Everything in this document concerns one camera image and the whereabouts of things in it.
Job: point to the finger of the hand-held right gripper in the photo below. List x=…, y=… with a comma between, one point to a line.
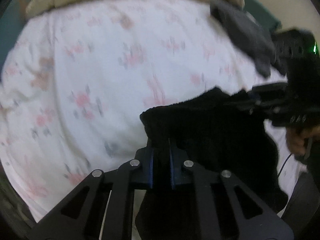
x=260, y=106
x=270, y=90

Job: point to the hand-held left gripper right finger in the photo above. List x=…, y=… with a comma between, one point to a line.
x=173, y=170

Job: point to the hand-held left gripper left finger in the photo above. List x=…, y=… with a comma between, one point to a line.
x=150, y=170

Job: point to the black pants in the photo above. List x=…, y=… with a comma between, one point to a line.
x=212, y=135

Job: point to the person's right hand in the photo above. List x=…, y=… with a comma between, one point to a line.
x=297, y=140

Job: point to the teal padded bed surround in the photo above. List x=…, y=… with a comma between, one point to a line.
x=8, y=30
x=260, y=12

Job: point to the dark grey garment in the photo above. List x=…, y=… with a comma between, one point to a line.
x=245, y=32

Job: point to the floral bed sheet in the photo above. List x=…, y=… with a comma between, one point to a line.
x=100, y=55

